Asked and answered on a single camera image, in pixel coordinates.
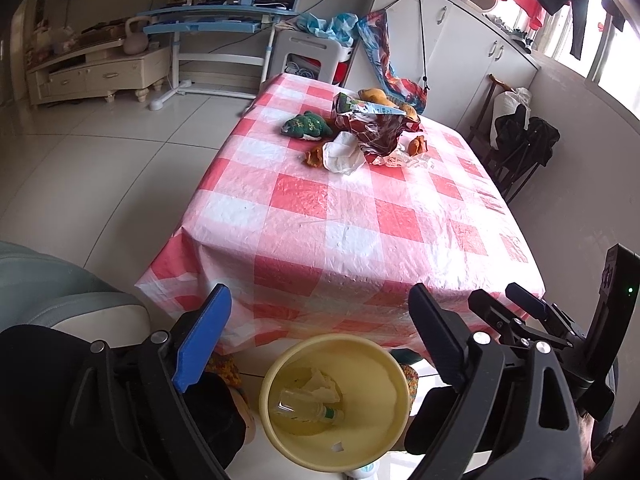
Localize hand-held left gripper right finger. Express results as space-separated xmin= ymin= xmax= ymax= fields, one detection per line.
xmin=409 ymin=283 xmax=585 ymax=480

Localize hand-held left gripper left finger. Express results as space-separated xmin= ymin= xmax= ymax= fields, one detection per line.
xmin=55 ymin=284 xmax=233 ymax=480

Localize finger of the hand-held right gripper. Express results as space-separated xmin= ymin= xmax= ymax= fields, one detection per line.
xmin=468 ymin=290 xmax=572 ymax=352
xmin=505 ymin=282 xmax=587 ymax=342

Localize yellow plastic bin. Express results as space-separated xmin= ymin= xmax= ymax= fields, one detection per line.
xmin=259 ymin=336 xmax=412 ymax=472

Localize white tissue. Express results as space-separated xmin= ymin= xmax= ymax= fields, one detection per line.
xmin=322 ymin=131 xmax=364 ymax=176

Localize red white snack bag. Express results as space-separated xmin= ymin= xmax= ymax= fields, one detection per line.
xmin=334 ymin=109 xmax=422 ymax=166

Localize light blue milk carton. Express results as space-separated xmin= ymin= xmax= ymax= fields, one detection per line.
xmin=332 ymin=92 xmax=407 ymax=119

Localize clear plastic bottle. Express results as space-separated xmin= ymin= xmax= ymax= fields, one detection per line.
xmin=272 ymin=387 xmax=347 ymax=424

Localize crumpled paper scrap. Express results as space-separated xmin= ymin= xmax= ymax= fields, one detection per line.
xmin=299 ymin=367 xmax=344 ymax=404

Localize wooden folding chair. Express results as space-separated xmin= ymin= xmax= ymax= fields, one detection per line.
xmin=467 ymin=74 xmax=561 ymax=204

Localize red white checkered tablecloth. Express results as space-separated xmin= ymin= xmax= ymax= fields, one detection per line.
xmin=134 ymin=72 xmax=547 ymax=357

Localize person's black trousers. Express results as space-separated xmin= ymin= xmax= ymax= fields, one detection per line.
xmin=0 ymin=324 xmax=501 ymax=480

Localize white plastic wrapper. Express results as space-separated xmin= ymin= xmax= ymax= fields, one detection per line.
xmin=380 ymin=152 xmax=437 ymax=170

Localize green snack packet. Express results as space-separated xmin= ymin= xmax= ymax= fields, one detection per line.
xmin=280 ymin=111 xmax=334 ymax=141

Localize white cabinet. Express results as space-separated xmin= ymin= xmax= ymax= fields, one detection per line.
xmin=349 ymin=0 xmax=542 ymax=132

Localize cream television cabinet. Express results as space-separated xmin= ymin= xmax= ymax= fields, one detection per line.
xmin=25 ymin=35 xmax=174 ymax=107

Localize colourful printed bag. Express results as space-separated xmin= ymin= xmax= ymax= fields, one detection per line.
xmin=357 ymin=10 xmax=430 ymax=114

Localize black hanging garment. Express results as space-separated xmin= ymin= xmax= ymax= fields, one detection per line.
xmin=530 ymin=0 xmax=627 ymax=61

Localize beige kettlebell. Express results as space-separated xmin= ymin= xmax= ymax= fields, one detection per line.
xmin=122 ymin=16 xmax=151 ymax=56

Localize white plastic stool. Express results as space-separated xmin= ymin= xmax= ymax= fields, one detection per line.
xmin=272 ymin=29 xmax=359 ymax=87

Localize blue white plastic bag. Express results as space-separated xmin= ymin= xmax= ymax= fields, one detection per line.
xmin=297 ymin=12 xmax=359 ymax=47

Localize blue study desk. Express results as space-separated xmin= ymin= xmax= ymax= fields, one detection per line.
xmin=137 ymin=0 xmax=307 ymax=112

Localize black strap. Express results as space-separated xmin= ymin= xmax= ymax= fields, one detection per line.
xmin=384 ymin=0 xmax=432 ymax=97

